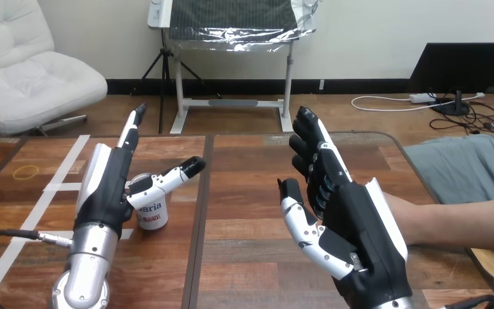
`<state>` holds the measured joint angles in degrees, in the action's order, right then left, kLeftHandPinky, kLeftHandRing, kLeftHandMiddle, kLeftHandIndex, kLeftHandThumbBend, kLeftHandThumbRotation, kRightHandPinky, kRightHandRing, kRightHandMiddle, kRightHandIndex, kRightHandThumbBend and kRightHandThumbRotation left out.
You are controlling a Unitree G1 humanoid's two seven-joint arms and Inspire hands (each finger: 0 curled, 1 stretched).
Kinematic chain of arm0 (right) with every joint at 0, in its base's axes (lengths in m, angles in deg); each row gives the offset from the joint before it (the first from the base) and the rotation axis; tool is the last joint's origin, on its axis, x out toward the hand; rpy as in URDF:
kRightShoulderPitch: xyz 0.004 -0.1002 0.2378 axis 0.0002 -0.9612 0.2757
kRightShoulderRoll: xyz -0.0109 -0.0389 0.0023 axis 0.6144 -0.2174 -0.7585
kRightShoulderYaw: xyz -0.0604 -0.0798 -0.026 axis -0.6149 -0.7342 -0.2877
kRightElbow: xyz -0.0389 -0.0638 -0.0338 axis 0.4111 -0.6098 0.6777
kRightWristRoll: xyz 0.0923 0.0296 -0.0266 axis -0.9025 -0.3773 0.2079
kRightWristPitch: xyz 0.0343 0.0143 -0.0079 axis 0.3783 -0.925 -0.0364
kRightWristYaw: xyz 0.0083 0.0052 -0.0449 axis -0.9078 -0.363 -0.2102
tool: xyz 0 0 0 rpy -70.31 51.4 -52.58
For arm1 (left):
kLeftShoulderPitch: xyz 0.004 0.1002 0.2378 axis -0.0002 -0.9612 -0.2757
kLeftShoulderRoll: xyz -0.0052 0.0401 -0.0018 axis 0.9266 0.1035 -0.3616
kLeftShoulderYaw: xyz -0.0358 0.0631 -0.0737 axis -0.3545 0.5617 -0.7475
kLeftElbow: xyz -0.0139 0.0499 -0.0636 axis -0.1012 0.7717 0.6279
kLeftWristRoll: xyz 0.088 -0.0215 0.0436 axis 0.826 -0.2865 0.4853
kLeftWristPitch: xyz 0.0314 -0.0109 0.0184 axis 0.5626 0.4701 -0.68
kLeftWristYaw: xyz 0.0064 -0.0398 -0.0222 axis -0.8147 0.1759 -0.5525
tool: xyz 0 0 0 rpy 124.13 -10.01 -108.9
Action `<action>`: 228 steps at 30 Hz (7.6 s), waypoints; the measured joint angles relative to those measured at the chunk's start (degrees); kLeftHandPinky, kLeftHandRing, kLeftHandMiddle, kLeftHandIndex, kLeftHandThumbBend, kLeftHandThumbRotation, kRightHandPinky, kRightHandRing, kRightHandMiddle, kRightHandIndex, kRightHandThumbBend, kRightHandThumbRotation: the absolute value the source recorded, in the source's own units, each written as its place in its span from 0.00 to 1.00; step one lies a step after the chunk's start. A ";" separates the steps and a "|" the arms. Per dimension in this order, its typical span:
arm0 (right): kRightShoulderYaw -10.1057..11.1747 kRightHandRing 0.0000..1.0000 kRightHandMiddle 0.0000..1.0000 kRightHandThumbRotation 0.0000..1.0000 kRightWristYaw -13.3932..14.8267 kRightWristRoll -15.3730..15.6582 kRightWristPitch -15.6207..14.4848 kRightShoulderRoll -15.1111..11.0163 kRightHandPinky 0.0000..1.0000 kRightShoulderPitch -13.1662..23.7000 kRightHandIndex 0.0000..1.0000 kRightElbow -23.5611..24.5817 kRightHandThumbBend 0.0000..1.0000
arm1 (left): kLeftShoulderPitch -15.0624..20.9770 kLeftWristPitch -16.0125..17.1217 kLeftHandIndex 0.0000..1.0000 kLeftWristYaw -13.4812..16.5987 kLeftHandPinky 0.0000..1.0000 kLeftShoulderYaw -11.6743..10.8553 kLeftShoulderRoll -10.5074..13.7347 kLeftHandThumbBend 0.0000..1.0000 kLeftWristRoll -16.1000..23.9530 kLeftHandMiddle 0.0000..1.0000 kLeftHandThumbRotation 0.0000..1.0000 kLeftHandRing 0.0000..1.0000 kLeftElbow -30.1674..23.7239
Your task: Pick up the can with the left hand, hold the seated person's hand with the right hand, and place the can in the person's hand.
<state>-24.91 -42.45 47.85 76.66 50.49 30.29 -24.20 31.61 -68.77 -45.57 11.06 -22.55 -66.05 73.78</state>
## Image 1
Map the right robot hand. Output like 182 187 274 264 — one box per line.
277 106 414 309

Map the red and white drink can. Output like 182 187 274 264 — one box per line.
128 173 169 232

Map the white power strip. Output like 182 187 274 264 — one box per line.
408 93 438 104

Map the white cushioned chair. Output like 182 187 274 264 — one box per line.
0 0 109 137

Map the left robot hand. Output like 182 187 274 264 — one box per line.
73 102 208 234

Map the white desk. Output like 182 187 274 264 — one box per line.
147 0 295 135

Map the black cable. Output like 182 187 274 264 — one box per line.
0 229 74 309
437 294 494 309

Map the person's hand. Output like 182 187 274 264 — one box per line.
383 192 413 247

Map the dark screen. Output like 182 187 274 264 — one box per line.
408 42 494 117

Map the tangle of cables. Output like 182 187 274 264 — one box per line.
427 98 494 138

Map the black tripod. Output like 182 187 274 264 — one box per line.
131 28 206 135

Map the person's body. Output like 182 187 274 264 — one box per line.
402 133 494 309

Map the white power cable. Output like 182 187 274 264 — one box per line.
351 91 486 113

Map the foil sheet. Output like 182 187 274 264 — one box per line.
163 0 320 53

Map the person's forearm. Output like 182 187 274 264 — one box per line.
410 192 494 253

